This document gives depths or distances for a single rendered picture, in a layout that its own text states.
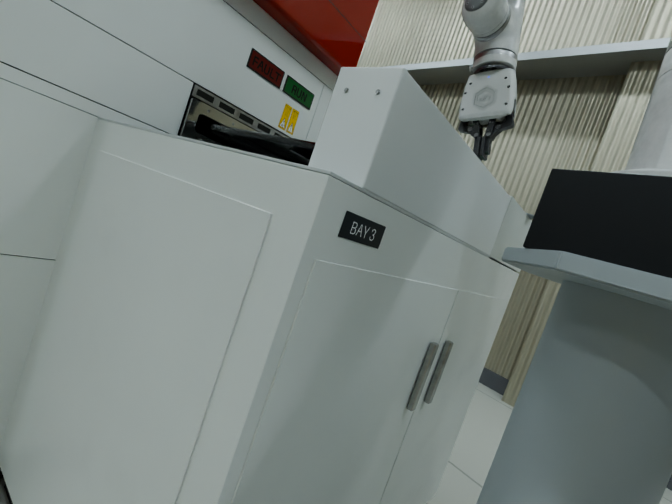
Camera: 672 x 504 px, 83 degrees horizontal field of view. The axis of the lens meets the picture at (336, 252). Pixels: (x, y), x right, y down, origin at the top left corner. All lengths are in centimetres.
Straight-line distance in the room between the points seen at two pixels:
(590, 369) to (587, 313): 6
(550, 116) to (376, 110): 315
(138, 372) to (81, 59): 59
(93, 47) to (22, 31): 11
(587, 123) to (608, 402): 306
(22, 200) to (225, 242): 52
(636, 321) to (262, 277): 39
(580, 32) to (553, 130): 79
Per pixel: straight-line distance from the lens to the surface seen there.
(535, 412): 53
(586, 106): 353
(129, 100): 95
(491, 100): 85
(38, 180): 91
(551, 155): 343
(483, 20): 86
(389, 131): 46
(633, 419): 51
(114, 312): 69
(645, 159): 57
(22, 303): 98
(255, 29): 112
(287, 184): 42
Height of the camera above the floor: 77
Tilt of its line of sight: 4 degrees down
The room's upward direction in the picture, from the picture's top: 19 degrees clockwise
